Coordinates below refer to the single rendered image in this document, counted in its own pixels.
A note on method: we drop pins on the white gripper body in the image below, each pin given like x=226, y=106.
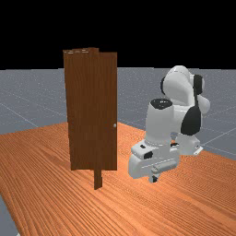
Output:
x=143, y=164

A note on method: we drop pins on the brown door in frame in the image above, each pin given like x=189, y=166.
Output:
x=92, y=107

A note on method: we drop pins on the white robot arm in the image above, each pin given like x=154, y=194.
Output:
x=178, y=92

